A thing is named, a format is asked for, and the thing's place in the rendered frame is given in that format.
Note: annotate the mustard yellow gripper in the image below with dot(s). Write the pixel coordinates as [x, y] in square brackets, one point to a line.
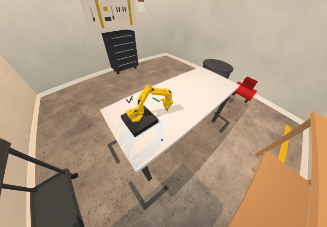
[167, 103]

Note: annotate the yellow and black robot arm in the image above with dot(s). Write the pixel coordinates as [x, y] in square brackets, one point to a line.
[142, 98]

